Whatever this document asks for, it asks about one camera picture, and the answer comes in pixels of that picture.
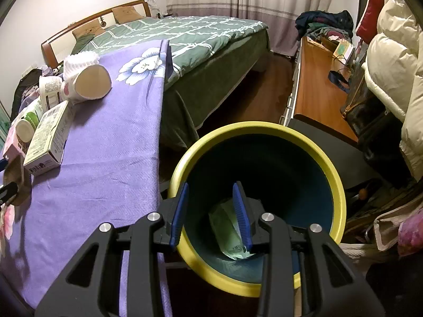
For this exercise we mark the wooden desk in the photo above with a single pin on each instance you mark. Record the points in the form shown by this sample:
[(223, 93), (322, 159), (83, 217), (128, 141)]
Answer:
[(317, 86)]

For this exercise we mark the bed with green checked quilt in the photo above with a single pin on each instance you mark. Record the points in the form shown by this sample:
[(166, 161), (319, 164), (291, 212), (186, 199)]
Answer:
[(205, 36)]

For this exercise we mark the cream puffer jacket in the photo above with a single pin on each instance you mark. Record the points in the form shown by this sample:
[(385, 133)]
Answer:
[(396, 56)]

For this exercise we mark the white printed carton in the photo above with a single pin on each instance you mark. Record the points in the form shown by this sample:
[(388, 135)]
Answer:
[(48, 138)]

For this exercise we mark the pink floral cloth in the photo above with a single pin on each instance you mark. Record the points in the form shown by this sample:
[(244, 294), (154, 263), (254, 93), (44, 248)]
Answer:
[(411, 234)]

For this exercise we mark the green snack can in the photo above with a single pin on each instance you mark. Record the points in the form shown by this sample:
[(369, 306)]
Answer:
[(31, 119)]

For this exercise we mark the black backpack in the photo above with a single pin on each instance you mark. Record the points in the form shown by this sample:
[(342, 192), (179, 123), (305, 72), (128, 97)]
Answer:
[(23, 89)]

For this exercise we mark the beige bag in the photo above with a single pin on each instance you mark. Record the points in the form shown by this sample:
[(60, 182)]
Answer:
[(385, 228)]

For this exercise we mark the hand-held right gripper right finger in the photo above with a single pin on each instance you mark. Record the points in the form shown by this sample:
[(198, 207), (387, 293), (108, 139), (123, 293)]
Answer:
[(241, 218)]

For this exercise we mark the brown pillow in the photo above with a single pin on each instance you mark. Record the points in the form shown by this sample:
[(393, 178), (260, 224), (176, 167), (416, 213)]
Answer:
[(88, 30), (127, 15)]

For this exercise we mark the white paper cup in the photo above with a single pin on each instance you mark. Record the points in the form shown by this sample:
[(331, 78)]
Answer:
[(91, 84)]

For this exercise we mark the wooden bed headboard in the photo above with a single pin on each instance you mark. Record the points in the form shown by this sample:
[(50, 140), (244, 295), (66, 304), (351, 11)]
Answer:
[(66, 33)]

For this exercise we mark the yellow-rimmed dark waste bin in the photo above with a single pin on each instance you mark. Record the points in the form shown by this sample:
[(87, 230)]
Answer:
[(264, 128)]

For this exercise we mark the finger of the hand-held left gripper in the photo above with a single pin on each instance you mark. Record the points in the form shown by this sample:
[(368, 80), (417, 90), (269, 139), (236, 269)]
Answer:
[(6, 191)]

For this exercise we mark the red garment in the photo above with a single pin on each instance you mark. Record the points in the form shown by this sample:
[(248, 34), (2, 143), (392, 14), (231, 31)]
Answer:
[(371, 10)]

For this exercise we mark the pile of dark clothes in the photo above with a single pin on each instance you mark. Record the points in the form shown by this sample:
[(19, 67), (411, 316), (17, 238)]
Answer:
[(324, 21)]

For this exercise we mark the white labelled tub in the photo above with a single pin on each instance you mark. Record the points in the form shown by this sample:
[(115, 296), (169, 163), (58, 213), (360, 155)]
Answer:
[(51, 90)]

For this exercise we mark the pale green plastic packet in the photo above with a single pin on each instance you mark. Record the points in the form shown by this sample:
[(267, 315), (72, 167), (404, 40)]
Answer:
[(226, 234)]

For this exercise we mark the pale green box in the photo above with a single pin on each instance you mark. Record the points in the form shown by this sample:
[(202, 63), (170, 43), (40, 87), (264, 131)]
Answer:
[(343, 49)]

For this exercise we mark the purple floral table cloth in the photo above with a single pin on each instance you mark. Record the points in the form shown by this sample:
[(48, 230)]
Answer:
[(109, 138)]

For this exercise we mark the white foam fruit net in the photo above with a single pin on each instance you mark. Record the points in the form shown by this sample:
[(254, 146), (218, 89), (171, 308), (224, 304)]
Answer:
[(79, 61)]

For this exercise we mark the pink box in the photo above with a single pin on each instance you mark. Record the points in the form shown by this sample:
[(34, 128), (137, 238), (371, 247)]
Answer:
[(13, 143)]

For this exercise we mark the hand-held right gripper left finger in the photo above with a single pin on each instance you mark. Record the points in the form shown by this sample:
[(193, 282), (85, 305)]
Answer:
[(178, 218)]

